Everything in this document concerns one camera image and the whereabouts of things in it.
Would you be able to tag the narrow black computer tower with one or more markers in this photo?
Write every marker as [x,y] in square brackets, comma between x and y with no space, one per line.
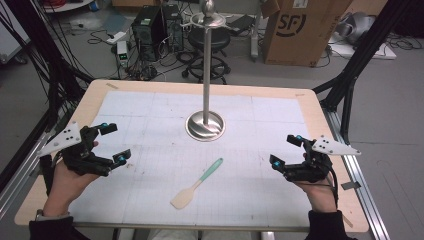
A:
[173,28]

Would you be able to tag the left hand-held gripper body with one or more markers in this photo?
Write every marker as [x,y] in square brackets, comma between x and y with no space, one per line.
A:
[83,156]

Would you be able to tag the silver grey bag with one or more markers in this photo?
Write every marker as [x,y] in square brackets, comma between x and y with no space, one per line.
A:
[358,28]

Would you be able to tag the small device with green display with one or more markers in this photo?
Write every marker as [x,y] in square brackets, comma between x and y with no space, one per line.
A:
[122,53]

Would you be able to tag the person's right hand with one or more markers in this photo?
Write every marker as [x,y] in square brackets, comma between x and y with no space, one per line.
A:
[320,196]

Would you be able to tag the aluminium rail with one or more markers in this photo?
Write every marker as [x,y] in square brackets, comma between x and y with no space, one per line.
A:
[358,173]
[20,180]

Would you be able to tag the grey wrist watch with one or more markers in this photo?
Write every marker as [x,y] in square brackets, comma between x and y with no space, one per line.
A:
[50,216]

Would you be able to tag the white grid mat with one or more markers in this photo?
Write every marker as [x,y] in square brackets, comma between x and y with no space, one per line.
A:
[186,160]

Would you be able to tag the black laptop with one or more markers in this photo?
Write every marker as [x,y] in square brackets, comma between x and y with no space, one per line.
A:
[241,25]

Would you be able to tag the white round table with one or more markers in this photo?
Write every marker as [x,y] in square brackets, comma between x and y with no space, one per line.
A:
[66,6]

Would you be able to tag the large black computer tower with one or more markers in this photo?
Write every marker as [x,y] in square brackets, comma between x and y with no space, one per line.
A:
[148,33]

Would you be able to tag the brown cardboard box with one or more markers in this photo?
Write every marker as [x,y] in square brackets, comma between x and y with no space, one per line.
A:
[300,36]

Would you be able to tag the white post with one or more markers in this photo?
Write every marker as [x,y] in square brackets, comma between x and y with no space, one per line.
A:
[255,33]

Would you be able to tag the tape strip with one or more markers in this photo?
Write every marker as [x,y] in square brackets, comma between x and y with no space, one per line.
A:
[347,221]

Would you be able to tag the black round stool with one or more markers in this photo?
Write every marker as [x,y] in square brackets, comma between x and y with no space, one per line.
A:
[216,43]

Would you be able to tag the white flat board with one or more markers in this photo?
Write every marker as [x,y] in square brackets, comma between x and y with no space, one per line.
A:
[363,51]

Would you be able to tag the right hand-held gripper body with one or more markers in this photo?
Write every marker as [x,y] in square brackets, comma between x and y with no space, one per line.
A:
[313,166]

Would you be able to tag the person's left hand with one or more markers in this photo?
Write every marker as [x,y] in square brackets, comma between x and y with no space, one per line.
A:
[65,190]

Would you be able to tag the white power strip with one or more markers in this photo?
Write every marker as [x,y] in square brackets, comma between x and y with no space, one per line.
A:
[116,37]

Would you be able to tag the silver metal hanging stand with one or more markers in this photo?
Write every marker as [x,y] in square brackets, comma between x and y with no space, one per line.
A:
[206,86]

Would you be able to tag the grey metal bracket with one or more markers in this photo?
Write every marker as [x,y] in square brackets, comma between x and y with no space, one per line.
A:
[350,185]

